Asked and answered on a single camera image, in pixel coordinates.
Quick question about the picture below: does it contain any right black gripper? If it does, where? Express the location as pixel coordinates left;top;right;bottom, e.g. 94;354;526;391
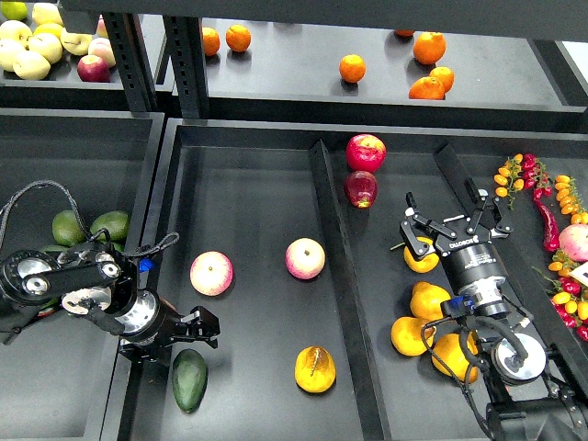
400;177;515;319

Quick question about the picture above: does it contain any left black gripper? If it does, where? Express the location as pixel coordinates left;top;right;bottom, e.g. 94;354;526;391
115;289;221;366

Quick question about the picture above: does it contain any dark green avocado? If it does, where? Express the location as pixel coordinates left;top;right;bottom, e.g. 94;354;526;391
172;348;208;413

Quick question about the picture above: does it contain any yellow pear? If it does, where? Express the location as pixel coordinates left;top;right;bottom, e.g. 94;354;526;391
294;345;336;393
431;333;479;383
390;243;439;274
390;316;427;356
410;281;451;322

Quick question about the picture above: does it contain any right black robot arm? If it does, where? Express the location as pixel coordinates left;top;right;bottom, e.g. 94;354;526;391
400;179;587;440

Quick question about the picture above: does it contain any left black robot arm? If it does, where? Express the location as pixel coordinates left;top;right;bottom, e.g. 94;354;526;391
1;199;221;362

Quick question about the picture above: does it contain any yellow pear top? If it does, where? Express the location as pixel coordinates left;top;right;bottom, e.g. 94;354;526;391
390;243;439;274

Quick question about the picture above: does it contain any yellow pear bottom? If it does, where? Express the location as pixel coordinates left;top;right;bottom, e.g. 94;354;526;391
431;333;479;383

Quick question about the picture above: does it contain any green avocado top right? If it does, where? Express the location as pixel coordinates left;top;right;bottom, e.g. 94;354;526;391
90;210;130;243

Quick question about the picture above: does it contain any green avocado top left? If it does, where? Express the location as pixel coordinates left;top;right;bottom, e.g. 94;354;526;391
51;209;85;247

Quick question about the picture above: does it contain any cherry tomato vine left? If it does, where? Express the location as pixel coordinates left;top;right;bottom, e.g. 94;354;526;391
493;153;525;209

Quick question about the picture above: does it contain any pink apple left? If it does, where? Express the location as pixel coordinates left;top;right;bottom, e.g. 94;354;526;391
189;251;233;297

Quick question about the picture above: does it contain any dark red apple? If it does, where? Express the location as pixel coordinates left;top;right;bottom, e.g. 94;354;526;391
344;171;379;209

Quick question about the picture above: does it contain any red chili pepper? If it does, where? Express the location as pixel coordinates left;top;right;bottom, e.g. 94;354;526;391
533;188;560;253

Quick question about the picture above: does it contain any bright red apple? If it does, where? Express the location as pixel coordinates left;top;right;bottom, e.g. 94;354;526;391
345;134;387;173

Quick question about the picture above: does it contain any orange cherry tomato vine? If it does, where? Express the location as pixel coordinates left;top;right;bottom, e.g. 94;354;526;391
555;175;588;225

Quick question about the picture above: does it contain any pink apple at right edge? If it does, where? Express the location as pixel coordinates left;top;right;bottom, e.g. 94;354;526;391
559;224;587;263

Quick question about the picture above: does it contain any black left tray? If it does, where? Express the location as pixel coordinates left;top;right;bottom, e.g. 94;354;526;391
1;109;164;440

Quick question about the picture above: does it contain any black tray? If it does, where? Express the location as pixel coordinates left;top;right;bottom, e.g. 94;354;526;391
1;109;164;440
125;119;587;440

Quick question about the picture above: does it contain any orange on shelf front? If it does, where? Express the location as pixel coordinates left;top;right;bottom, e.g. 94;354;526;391
409;76;446;100

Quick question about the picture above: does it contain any orange on shelf right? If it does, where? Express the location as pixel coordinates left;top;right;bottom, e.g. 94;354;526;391
429;66;455;93

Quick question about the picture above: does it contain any black middle tray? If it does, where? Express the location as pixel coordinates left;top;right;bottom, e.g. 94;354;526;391
125;119;587;440

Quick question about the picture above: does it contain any large orange on shelf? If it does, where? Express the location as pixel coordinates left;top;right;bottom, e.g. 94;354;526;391
413;31;447;65

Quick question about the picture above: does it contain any orange on shelf centre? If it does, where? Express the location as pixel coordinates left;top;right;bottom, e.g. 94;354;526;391
339;54;367;84

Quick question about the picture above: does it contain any red apple on shelf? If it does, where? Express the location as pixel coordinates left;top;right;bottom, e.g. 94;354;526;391
77;54;110;83

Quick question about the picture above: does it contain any orange on shelf left edge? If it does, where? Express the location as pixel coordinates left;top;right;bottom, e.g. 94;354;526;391
201;27;221;57

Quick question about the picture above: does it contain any pale yellow apple front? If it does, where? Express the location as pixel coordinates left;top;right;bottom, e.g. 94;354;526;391
13;51;51;80

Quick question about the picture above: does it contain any black shelf post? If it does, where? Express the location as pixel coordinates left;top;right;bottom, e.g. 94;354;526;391
163;16;210;119

